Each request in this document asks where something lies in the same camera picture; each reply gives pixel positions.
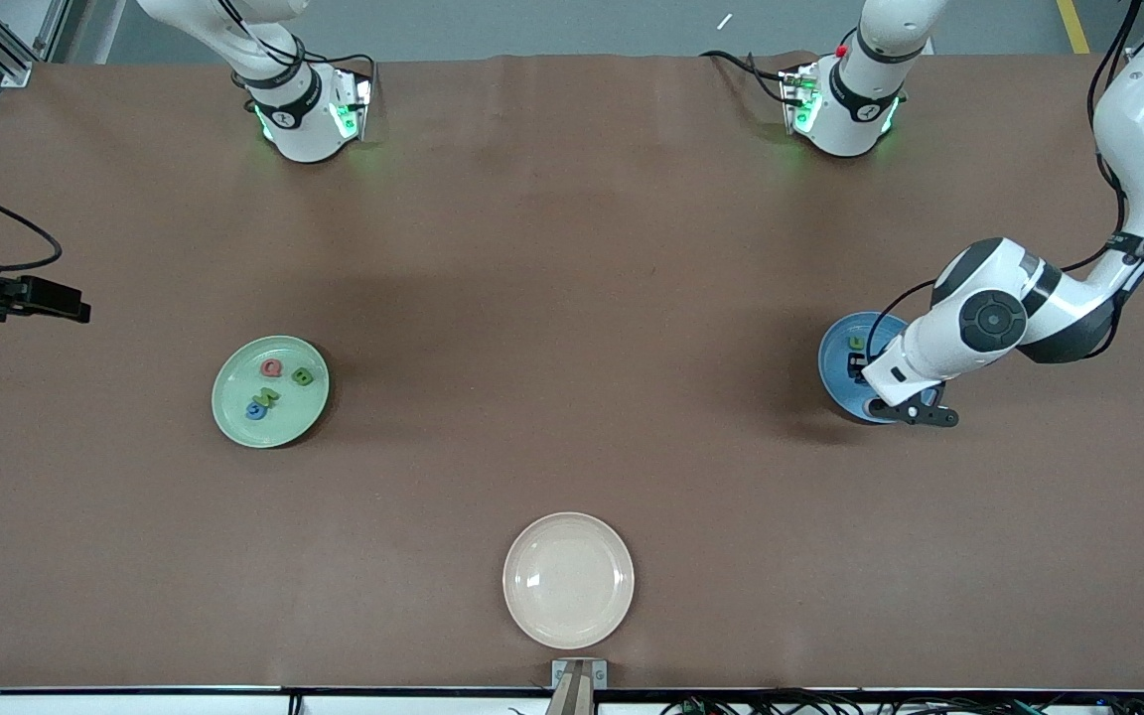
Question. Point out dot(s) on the pink letter Q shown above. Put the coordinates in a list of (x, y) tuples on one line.
[(266, 368)]

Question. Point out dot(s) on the blue letter G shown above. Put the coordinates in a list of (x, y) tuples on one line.
[(251, 411)]

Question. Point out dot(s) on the green letter N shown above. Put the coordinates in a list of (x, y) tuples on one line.
[(267, 397)]

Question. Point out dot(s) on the green letter B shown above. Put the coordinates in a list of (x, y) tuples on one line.
[(303, 376)]

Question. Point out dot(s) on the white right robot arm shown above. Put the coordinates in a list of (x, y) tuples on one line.
[(299, 119)]

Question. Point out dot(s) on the blue plate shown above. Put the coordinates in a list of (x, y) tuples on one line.
[(835, 372)]

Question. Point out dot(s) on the pale green plate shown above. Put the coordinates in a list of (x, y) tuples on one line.
[(234, 392)]

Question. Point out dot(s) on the brown table cover sheet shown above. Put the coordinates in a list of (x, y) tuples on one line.
[(572, 248)]

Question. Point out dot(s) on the cream plate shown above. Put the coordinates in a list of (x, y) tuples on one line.
[(568, 581)]

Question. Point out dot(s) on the aluminium frame profile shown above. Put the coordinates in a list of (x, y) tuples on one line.
[(16, 71)]

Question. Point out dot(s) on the grey metal camera bracket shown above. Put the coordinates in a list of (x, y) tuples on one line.
[(579, 673)]

